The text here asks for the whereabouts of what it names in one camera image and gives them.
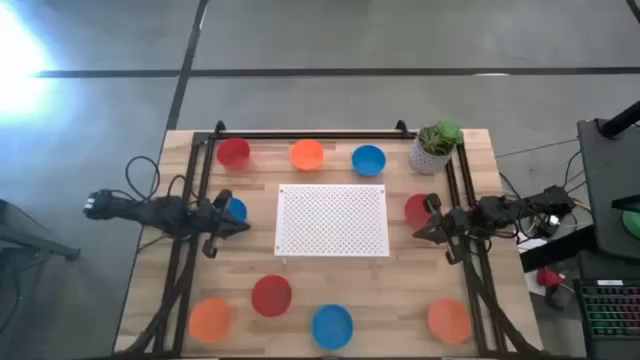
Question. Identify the backlit computer keyboard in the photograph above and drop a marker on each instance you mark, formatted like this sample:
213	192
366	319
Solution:
610	310

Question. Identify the white patterned plant pot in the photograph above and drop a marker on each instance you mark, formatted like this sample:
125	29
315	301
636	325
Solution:
425	162

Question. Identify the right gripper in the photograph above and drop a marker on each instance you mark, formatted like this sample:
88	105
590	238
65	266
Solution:
455	225

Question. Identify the green succulent plant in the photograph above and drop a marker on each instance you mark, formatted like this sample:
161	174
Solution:
445	132

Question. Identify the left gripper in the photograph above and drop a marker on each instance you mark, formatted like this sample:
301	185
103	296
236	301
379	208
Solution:
207	222

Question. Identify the white perforated metal plate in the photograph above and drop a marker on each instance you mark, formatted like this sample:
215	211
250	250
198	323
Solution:
331	220

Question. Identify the blue plastic mini bowl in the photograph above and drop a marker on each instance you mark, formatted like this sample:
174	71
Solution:
368	160
332	327
238	210

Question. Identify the green object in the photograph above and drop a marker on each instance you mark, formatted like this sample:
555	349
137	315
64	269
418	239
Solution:
632	224

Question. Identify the red small object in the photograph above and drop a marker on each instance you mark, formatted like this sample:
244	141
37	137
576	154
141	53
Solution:
547	277

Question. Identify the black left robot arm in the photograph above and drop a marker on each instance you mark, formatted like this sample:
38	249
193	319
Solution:
150	212

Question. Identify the black side desk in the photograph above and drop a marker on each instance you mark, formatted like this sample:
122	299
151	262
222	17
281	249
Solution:
607	170

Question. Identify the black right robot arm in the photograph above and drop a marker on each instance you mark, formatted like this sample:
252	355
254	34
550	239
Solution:
500	212

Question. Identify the black pole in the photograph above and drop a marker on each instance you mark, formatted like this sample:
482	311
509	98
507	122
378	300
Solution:
622	120

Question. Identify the black aluminium table frame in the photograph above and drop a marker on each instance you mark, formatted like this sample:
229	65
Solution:
310	135

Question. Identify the grey furniture base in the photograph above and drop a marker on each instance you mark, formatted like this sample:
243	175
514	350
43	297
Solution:
50	248

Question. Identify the red plastic mini bowl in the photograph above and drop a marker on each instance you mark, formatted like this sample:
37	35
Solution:
415	212
271	295
233	152

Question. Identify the orange plastic mini bowl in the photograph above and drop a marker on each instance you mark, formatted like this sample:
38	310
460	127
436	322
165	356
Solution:
210	320
449	321
306	155

